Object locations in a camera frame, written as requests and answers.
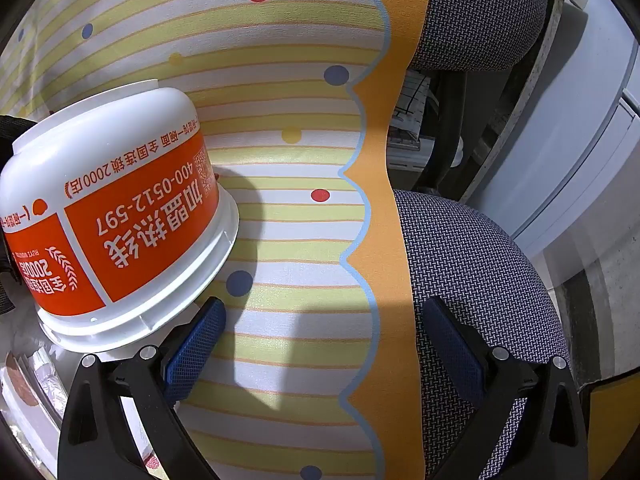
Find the orange and white paper bowl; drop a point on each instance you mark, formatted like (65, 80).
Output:
(125, 220)

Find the grey mesh office chair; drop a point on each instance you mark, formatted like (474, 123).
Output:
(475, 260)

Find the white cabinet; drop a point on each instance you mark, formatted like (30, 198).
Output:
(590, 125)

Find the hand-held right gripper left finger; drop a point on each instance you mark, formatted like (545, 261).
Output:
(192, 347)

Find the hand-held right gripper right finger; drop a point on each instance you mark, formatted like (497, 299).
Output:
(456, 350)

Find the yellow striped dotted mat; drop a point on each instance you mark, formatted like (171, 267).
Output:
(280, 85)

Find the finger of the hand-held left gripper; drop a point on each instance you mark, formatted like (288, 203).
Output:
(12, 135)

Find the clear plastic packet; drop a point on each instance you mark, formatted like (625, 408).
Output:
(30, 395)

